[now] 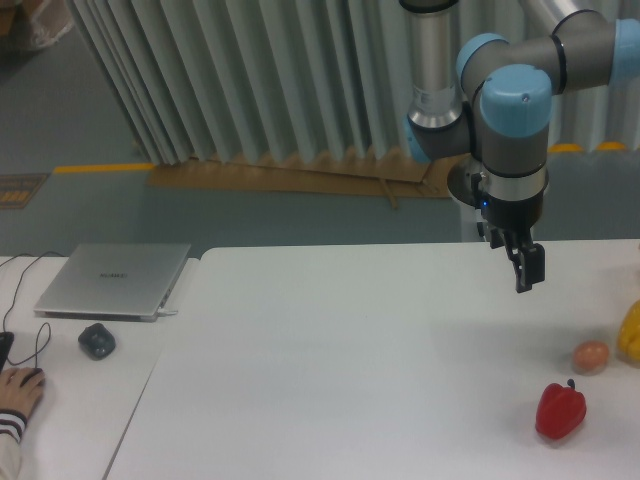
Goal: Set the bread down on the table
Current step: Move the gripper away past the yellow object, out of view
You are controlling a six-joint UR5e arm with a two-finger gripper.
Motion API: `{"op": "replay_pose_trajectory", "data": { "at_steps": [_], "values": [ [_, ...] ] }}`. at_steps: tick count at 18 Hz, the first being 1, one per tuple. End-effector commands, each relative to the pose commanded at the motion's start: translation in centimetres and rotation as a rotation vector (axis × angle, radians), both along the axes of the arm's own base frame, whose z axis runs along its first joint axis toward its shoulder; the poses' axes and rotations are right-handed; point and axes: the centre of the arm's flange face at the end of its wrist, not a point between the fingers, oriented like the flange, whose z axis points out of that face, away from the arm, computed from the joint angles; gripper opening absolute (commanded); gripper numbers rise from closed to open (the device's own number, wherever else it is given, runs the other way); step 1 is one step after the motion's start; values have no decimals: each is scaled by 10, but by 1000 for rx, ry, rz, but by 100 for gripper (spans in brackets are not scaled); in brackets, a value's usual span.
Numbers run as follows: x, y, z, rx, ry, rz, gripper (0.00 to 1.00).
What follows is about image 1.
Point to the dark grey earbuds case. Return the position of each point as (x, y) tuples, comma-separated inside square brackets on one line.
[(97, 341)]

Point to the brown egg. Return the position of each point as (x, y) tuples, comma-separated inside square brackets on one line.
[(590, 356)]

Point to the yellow bell pepper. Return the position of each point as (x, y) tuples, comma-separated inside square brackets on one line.
[(628, 338)]

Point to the black computer mouse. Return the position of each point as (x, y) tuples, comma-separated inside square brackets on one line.
[(34, 380)]

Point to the grey folding partition screen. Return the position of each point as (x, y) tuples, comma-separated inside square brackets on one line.
[(295, 84)]

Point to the silver closed laptop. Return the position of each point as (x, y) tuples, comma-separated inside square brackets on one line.
[(115, 281)]

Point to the red bell pepper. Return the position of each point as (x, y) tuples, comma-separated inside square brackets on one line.
[(561, 409)]

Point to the brown cardboard sheet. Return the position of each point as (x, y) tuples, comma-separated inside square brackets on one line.
[(393, 177)]

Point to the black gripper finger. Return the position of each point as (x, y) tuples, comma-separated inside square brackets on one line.
[(504, 238), (532, 266)]

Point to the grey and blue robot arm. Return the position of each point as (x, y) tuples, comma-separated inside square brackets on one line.
[(491, 99)]

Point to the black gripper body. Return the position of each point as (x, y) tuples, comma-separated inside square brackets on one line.
[(515, 216)]

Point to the black keyboard edge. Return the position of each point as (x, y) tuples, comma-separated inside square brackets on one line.
[(6, 342)]

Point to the striped cream sleeve forearm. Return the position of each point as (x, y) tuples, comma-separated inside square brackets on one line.
[(13, 426)]

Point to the person's hand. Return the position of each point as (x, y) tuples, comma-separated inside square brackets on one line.
[(12, 398)]

